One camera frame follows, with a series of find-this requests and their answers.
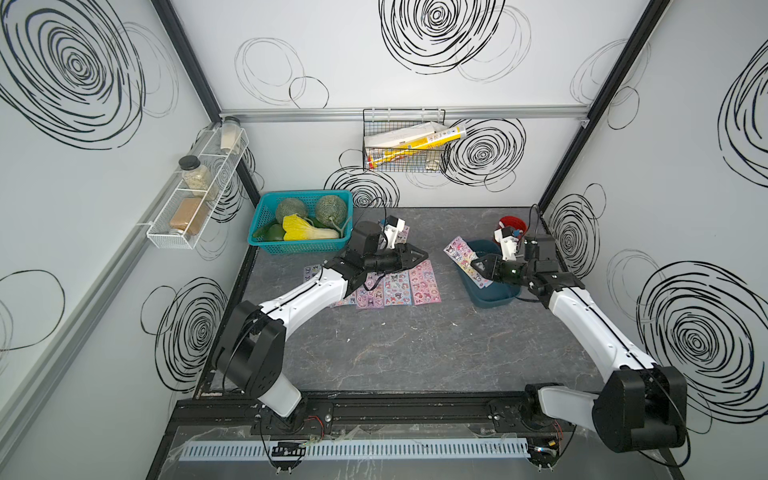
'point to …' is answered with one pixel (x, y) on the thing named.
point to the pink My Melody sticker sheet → (424, 284)
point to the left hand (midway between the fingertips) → (425, 257)
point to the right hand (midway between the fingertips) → (477, 264)
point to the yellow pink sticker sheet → (403, 236)
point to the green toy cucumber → (272, 232)
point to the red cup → (516, 223)
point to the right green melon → (331, 210)
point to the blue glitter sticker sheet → (374, 297)
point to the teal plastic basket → (265, 214)
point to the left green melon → (290, 206)
